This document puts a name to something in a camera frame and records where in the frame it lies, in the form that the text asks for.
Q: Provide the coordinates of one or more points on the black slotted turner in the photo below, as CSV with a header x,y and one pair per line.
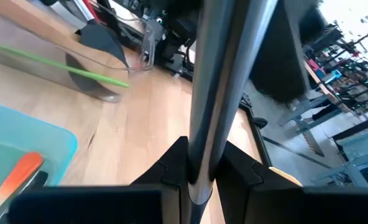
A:
x,y
215,93

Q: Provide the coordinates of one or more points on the clear plastic tray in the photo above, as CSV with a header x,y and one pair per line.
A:
x,y
146,46

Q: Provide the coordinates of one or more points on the cluttered wooden workbench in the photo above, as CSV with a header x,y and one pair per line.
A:
x,y
327,77

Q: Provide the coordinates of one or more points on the teal plastic bin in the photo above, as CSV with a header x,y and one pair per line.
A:
x,y
31,133

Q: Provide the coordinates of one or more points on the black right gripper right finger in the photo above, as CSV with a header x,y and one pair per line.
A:
x,y
249,193

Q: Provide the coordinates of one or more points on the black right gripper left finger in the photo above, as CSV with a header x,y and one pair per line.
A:
x,y
159,193

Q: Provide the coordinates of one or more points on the green silicone spatula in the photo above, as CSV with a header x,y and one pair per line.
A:
x,y
62,67

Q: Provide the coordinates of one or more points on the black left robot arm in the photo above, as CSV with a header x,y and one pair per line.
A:
x,y
177,31

